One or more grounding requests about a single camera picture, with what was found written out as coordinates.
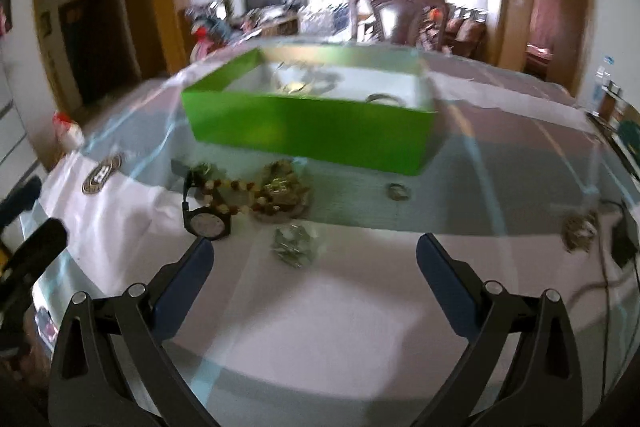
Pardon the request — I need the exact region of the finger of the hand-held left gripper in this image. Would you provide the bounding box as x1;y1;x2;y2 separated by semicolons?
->
0;218;69;290
0;176;44;228

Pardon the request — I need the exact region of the brown sofa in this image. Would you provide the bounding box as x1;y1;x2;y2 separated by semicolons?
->
440;7;488;60

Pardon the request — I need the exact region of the wooden television cabinet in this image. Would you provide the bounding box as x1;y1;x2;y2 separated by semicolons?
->
235;9;301;38

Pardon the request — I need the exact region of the red and white plastic bag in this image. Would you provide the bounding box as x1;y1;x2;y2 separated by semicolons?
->
52;112;86;152

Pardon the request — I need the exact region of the brown bead bracelet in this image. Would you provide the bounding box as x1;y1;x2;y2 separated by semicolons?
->
197;164;281;215

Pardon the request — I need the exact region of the silver jewelry in clear bag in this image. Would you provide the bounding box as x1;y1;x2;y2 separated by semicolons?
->
270;224;321;268

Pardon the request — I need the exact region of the carved wooden chair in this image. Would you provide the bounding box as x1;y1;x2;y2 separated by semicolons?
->
347;0;451;50

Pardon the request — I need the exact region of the black cable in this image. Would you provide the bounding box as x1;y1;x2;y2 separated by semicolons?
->
597;202;632;400

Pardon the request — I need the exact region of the gold and pink bead jewelry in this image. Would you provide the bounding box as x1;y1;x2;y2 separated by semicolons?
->
252;159;314;222

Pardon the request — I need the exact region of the black device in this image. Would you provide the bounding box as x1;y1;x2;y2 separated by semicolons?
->
612;212;640;269

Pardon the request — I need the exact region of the red scooter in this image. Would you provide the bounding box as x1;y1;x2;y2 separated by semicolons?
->
182;4;241;62

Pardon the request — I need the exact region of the gold chain jewelry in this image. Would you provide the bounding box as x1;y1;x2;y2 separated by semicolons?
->
561;212;599;253

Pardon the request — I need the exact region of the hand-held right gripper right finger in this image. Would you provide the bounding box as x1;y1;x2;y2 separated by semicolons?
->
410;233;586;427

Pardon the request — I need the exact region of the black wristwatch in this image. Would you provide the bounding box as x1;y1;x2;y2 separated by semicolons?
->
170;159;234;242

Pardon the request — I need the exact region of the clear water bottle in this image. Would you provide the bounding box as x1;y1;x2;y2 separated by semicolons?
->
587;56;615;115

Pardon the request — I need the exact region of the dark wooden door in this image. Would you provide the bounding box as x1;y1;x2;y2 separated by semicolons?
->
57;0;143;105

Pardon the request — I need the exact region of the green cardboard box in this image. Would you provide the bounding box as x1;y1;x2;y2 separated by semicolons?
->
180;44;439;178

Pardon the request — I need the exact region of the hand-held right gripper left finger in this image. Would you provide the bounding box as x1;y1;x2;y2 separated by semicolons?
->
47;237;221;427

